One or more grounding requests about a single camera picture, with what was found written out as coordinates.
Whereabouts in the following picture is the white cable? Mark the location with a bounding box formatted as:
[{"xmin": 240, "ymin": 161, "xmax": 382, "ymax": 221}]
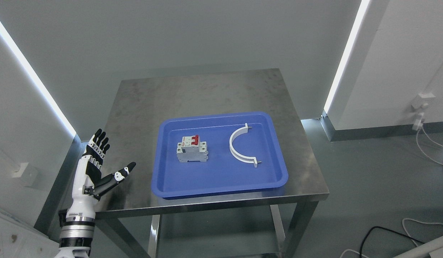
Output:
[{"xmin": 416, "ymin": 124, "xmax": 443, "ymax": 183}]

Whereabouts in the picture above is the white red circuit breaker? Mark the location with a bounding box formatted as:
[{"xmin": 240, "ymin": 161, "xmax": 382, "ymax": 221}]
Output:
[{"xmin": 177, "ymin": 134, "xmax": 208, "ymax": 163}]

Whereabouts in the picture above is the white semicircular pipe clamp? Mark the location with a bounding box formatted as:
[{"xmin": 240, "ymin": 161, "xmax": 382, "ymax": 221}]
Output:
[{"xmin": 228, "ymin": 123, "xmax": 262, "ymax": 169}]

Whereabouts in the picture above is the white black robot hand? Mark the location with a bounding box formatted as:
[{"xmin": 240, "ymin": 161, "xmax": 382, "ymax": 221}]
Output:
[{"xmin": 66, "ymin": 129, "xmax": 136, "ymax": 221}]

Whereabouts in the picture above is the blue plastic tray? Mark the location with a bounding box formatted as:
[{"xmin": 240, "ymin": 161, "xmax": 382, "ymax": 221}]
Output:
[{"xmin": 151, "ymin": 111, "xmax": 289, "ymax": 199}]

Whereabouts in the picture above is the white wall box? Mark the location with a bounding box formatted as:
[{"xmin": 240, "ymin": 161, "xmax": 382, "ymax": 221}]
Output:
[{"xmin": 11, "ymin": 163, "xmax": 40, "ymax": 187}]

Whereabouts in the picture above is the stainless steel table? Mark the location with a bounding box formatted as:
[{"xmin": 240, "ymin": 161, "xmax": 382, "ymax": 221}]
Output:
[{"xmin": 96, "ymin": 69, "xmax": 329, "ymax": 258}]

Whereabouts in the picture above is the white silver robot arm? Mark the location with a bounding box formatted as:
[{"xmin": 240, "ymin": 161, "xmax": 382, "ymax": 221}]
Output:
[{"xmin": 55, "ymin": 209, "xmax": 95, "ymax": 258}]

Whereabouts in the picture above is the black cable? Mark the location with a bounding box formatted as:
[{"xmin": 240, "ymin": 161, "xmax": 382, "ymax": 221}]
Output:
[{"xmin": 358, "ymin": 226, "xmax": 426, "ymax": 258}]

